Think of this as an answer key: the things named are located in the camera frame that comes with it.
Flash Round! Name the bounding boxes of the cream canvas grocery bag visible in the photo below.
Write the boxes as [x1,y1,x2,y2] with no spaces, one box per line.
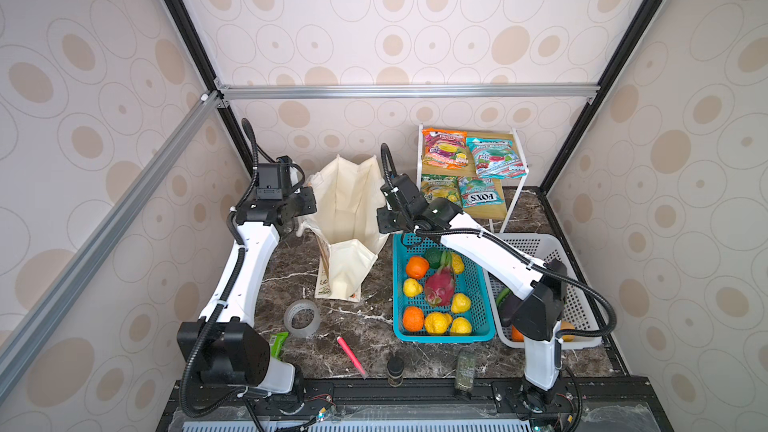
[298,156,388,302]

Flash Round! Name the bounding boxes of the orange fruits candy bag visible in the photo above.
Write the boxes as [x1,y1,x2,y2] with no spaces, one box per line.
[422,128,470,170]

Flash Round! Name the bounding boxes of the yellow toy lemon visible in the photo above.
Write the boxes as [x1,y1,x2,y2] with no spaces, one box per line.
[402,278,423,298]

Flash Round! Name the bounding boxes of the pink dragon fruit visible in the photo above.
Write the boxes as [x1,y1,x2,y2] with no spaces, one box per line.
[424,251,456,307]

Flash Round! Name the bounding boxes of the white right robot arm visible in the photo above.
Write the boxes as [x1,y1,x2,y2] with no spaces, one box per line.
[377,171,617,394]

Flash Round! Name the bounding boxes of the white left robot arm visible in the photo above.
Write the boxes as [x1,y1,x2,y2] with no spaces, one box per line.
[177,156,317,418]

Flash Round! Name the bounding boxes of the green lemon candy bag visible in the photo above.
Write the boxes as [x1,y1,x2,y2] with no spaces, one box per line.
[421,174,462,206]

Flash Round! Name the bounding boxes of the teal Fox's candy bag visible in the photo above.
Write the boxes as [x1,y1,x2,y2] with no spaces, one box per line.
[458,177,504,209]

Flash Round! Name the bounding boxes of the teal mint candy bag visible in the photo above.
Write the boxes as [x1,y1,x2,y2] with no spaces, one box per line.
[467,137,527,180]

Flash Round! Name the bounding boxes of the green toy avocado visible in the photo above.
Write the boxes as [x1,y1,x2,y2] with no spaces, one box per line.
[423,247,443,269]

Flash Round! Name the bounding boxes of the orange upper toy orange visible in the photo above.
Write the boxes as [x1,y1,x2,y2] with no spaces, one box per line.
[405,256,430,280]

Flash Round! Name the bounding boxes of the orange toy orange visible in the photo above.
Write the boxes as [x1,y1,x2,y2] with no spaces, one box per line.
[402,306,425,333]
[405,256,430,280]

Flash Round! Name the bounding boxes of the yellow toy fruit top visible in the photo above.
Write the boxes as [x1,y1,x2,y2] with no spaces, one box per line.
[450,252,465,275]

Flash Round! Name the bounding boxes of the white wooden shelf rack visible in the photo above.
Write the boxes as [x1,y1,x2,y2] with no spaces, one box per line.
[415,123,530,233]

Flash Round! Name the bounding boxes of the teal plastic basket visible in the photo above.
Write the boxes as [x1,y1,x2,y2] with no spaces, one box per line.
[392,234,494,344]

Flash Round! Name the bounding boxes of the orange lower toy orange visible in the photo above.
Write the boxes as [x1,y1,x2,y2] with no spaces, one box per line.
[402,306,425,333]

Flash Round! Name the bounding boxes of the purple toy eggplant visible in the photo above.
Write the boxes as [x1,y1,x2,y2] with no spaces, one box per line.
[495,288,511,308]

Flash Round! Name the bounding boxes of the clear tape roll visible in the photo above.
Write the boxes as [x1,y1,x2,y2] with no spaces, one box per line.
[283,299,321,339]

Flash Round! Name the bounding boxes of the green small package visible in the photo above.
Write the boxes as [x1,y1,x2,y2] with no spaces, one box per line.
[269,331,290,359]

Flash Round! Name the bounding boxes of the black small jar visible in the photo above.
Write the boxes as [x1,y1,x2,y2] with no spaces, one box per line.
[386,355,405,387]

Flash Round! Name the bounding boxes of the pink marker pen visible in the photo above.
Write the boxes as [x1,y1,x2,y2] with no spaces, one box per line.
[336,336,368,379]

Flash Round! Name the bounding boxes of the small orange toy pumpkin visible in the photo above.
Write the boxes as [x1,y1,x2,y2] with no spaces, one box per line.
[510,326,525,343]

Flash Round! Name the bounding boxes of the yellow toy mango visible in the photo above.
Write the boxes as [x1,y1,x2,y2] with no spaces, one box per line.
[560,320,575,342]

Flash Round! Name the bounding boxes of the white plastic basket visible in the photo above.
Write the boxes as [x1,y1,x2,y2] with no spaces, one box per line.
[483,233,602,351]

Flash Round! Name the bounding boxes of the horizontal aluminium frame bar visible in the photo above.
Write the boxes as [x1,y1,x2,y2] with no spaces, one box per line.
[220,83,600,101]

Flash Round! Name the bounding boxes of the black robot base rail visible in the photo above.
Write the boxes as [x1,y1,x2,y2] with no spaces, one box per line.
[156,377,672,431]

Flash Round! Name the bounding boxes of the left aluminium frame bar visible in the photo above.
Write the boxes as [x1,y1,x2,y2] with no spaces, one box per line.
[1,90,223,401]

